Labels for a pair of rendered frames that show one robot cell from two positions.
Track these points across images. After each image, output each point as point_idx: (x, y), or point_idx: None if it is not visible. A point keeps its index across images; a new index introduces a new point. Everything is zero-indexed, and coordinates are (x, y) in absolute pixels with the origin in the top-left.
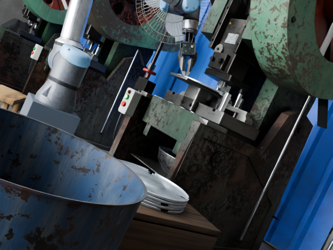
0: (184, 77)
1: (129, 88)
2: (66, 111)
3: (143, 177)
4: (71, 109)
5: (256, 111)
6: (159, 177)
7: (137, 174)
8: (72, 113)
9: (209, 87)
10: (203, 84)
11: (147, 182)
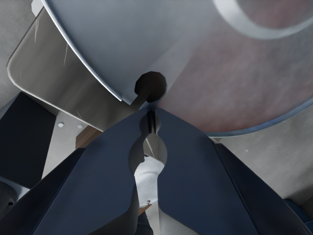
0: (151, 155)
1: None
2: (17, 201)
3: (142, 186)
4: (15, 200)
5: None
6: (151, 158)
7: (138, 189)
8: (17, 191)
9: (279, 120)
10: (252, 131)
11: (147, 191)
